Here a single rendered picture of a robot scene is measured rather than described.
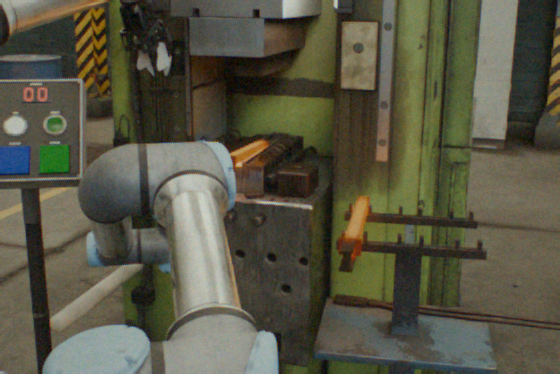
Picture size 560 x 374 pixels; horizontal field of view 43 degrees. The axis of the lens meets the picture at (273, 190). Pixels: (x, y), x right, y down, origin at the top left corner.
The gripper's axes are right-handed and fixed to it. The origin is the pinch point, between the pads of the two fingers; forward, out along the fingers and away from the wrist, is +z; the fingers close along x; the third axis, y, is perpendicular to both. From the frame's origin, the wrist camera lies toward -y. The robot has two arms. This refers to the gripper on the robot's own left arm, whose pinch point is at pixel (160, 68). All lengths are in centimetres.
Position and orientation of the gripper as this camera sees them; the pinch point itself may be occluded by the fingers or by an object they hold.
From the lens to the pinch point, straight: 174.8
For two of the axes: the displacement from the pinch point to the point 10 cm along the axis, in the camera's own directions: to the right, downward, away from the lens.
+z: 1.3, 7.4, 6.6
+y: -2.6, 6.6, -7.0
